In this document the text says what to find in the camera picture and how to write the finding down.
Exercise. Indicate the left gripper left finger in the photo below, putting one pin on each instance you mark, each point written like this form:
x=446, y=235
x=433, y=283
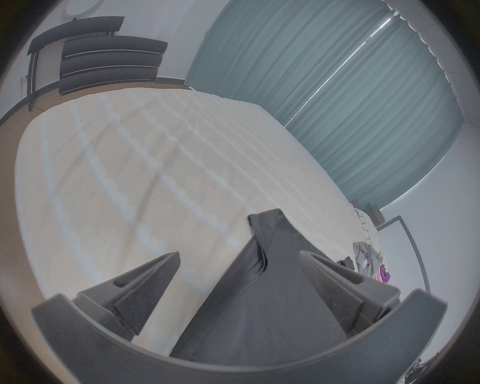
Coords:
x=138, y=296

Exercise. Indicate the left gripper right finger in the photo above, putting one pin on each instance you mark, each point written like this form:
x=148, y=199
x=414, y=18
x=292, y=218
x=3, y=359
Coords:
x=345, y=296

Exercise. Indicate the black T-shirt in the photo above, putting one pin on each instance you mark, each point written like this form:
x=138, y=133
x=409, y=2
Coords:
x=270, y=300

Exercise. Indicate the pile of clothes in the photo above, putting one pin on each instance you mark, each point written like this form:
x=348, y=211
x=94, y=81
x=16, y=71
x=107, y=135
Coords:
x=383, y=275

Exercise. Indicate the grey garment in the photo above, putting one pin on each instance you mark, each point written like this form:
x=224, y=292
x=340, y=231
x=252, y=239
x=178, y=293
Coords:
x=365, y=258

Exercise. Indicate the white printed pillow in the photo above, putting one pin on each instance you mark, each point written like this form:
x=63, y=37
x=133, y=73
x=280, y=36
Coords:
x=365, y=225

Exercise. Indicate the grey bedside table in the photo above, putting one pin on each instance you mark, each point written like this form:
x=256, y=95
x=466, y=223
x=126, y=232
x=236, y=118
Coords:
x=373, y=213

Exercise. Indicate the bed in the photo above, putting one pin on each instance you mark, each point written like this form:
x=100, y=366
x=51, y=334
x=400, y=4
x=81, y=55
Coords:
x=131, y=168

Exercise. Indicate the blue-green curtain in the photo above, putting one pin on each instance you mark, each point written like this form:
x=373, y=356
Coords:
x=382, y=123
x=281, y=48

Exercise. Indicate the dark grey dressing table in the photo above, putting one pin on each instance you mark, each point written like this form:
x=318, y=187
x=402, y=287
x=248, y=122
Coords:
x=75, y=28

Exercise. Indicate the round mirror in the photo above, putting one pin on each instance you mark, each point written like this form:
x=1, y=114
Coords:
x=82, y=5

